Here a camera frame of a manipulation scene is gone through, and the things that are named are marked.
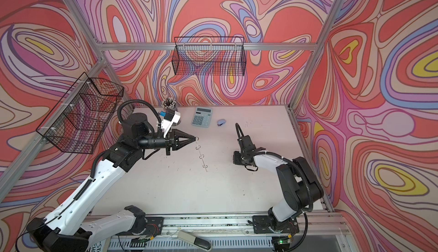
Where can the grey foot pedal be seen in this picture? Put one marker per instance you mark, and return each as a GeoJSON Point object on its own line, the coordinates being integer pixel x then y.
{"type": "Point", "coordinates": [197, 242]}

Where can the small blue stapler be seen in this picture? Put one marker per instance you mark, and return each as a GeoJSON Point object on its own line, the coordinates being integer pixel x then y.
{"type": "Point", "coordinates": [221, 122]}

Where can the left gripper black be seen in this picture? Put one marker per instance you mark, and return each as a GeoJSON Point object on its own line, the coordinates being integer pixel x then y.
{"type": "Point", "coordinates": [171, 141]}

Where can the pencil cup with pencils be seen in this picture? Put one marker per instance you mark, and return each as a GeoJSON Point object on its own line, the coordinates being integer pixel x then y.
{"type": "Point", "coordinates": [169, 103]}

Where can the black wire basket back wall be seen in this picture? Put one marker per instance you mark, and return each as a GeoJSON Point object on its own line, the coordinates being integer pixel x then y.
{"type": "Point", "coordinates": [209, 55]}

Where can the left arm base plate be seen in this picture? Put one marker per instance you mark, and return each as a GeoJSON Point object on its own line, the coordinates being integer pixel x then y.
{"type": "Point", "coordinates": [148, 226]}

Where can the black wire basket left wall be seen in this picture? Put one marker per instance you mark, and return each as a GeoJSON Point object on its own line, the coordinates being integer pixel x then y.
{"type": "Point", "coordinates": [77, 122]}

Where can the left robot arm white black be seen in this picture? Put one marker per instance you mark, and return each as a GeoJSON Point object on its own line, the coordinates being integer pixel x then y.
{"type": "Point", "coordinates": [64, 229]}

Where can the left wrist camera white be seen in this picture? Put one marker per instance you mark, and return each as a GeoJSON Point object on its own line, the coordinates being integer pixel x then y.
{"type": "Point", "coordinates": [170, 117]}

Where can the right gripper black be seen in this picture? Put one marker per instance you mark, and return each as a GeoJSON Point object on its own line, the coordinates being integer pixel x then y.
{"type": "Point", "coordinates": [236, 161]}

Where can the teal calculator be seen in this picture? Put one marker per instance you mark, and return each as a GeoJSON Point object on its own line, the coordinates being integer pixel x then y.
{"type": "Point", "coordinates": [202, 117]}

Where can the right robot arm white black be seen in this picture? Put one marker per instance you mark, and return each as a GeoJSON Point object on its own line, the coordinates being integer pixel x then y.
{"type": "Point", "coordinates": [299, 184]}

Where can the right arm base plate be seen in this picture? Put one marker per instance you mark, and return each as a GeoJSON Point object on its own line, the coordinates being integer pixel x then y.
{"type": "Point", "coordinates": [269, 225]}

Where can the black wire basket wall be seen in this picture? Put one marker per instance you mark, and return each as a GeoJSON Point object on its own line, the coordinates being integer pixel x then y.
{"type": "Point", "coordinates": [209, 55]}
{"type": "Point", "coordinates": [77, 122]}

